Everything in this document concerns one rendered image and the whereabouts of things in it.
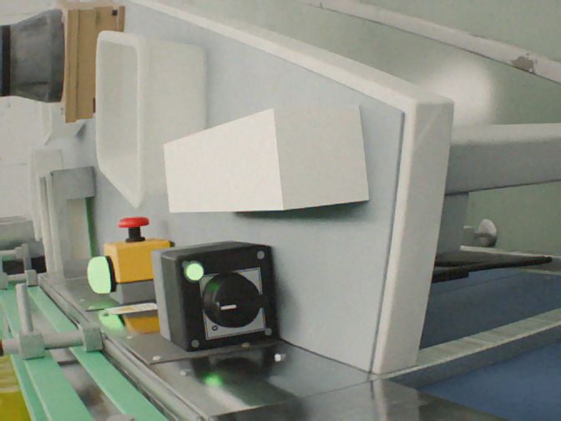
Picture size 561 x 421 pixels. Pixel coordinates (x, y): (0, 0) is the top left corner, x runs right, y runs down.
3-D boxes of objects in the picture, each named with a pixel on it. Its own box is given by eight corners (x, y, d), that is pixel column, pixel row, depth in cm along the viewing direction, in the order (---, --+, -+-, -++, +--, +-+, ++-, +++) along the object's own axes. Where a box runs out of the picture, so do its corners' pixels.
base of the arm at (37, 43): (54, 12, 114) (-1, 17, 110) (65, 5, 100) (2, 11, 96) (54, 99, 117) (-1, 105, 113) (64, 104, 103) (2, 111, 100)
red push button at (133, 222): (117, 246, 91) (113, 218, 90) (147, 242, 92) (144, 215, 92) (123, 247, 87) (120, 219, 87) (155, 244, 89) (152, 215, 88)
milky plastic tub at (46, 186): (87, 278, 149) (48, 282, 145) (76, 169, 148) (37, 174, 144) (103, 287, 133) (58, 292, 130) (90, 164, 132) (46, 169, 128)
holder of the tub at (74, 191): (93, 303, 149) (58, 307, 146) (78, 169, 148) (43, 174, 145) (108, 315, 134) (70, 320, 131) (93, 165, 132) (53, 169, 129)
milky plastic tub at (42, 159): (58, 181, 189) (27, 185, 185) (65, 137, 170) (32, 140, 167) (68, 241, 183) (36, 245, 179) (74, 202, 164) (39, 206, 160)
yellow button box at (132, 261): (164, 291, 95) (109, 298, 92) (158, 232, 94) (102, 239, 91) (180, 297, 88) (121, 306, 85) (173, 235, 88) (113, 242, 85)
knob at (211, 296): (256, 322, 61) (273, 328, 58) (204, 330, 60) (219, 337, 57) (250, 268, 61) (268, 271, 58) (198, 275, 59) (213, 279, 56)
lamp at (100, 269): (110, 290, 90) (88, 292, 89) (105, 254, 90) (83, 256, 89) (118, 294, 86) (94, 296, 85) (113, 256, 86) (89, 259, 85)
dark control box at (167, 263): (245, 324, 70) (159, 337, 66) (237, 239, 69) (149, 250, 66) (283, 338, 62) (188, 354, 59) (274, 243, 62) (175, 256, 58)
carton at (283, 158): (225, 139, 70) (164, 144, 67) (358, 104, 48) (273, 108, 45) (231, 205, 70) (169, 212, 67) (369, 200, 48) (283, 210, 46)
